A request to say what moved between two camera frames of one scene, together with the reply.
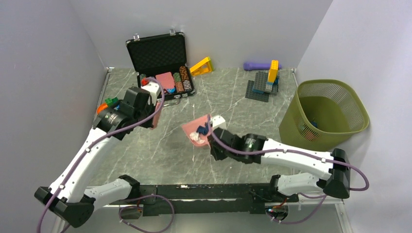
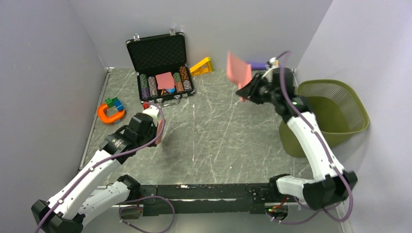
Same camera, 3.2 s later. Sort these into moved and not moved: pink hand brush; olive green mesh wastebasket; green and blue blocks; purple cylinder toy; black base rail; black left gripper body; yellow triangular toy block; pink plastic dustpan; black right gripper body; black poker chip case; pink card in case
Moved: black right gripper body; pink hand brush; black left gripper body; pink plastic dustpan
Not moved: yellow triangular toy block; purple cylinder toy; black base rail; black poker chip case; green and blue blocks; olive green mesh wastebasket; pink card in case
